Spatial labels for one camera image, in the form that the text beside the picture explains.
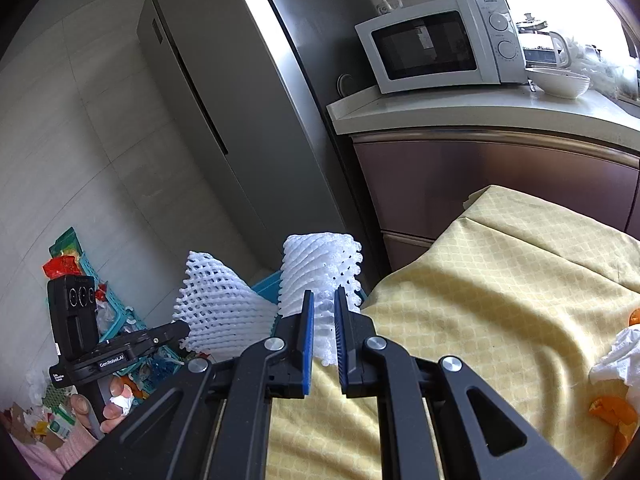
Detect white ceramic bowl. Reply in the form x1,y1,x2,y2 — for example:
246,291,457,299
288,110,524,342
526,67,591,100

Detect silver double-door refrigerator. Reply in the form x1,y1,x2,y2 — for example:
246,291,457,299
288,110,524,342
138,0,374,268

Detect teal plastic trash bin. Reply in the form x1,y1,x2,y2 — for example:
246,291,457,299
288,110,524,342
252,271,282,304

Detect white foam fruit net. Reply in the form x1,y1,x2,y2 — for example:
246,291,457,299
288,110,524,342
278,232,363,366

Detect pink sleeve forearm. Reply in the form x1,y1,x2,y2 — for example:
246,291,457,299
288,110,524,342
11,426,98,479

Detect orange peel piece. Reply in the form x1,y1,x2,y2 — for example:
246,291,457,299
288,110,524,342
628,309,640,326
588,396,639,462

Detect white microwave oven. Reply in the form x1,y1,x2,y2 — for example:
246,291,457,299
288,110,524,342
356,0,527,94

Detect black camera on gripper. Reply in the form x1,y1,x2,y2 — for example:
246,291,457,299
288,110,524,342
47,274,100,362

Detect person's left hand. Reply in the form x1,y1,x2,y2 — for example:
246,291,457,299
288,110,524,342
70,375,134,439

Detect brown kitchen base cabinets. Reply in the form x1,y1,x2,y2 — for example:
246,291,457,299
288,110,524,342
352,128,639,270

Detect glass electric kettle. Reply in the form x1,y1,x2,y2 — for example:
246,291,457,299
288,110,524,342
516,13,572,68

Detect yellow patterned tablecloth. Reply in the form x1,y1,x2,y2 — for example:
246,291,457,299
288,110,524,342
266,185,639,479

